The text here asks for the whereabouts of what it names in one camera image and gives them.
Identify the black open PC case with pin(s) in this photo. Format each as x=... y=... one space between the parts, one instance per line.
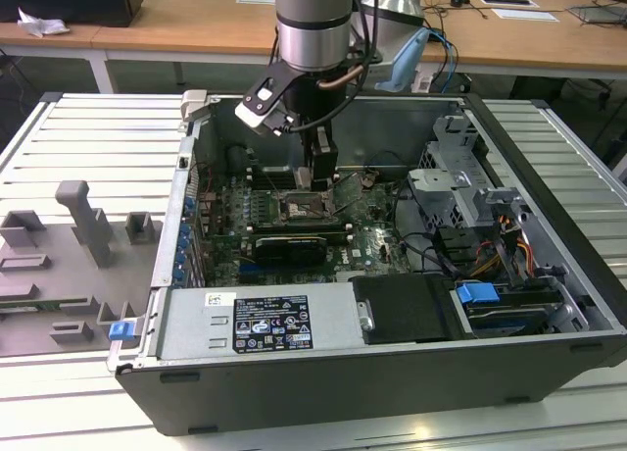
x=343 y=392

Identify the black plastic shroud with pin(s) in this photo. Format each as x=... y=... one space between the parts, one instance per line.
x=406 y=309

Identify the CPU socket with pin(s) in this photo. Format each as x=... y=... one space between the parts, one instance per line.
x=294 y=218

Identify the small white box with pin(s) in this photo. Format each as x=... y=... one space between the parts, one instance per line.
x=422 y=82

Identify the silver power supply unit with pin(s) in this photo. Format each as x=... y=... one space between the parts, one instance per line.
x=191 y=323

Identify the wooden desk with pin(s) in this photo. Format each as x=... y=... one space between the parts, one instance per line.
x=196 y=24

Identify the metal drive cage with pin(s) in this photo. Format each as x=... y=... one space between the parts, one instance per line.
x=450 y=191

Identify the black office chair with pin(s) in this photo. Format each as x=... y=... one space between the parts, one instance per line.
x=607 y=127

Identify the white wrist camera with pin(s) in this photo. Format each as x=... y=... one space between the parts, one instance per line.
x=252 y=115

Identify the silver CPU plate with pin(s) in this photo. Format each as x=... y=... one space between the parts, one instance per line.
x=303 y=179

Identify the hard disk in blue carrier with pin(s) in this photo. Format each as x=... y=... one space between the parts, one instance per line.
x=477 y=293

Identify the black RAM slot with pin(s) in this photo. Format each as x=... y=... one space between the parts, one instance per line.
x=299 y=235

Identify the black box on desk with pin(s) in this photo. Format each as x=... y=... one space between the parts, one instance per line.
x=73 y=0

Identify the small black desk device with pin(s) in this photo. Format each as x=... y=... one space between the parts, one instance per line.
x=459 y=0

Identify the blue case latch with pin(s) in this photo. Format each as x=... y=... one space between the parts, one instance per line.
x=121 y=331

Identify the green motherboard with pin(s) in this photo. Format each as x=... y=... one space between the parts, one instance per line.
x=372 y=235

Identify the black graphics card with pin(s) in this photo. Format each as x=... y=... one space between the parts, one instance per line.
x=294 y=252

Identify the pale blue teach pendant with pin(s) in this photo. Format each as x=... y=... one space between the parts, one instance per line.
x=404 y=61

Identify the grey parts rack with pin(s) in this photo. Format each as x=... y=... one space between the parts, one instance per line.
x=59 y=255

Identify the crumpled white paper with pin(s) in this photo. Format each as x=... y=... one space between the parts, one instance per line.
x=41 y=23

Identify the green RAM stick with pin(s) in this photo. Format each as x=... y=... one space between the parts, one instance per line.
x=29 y=305

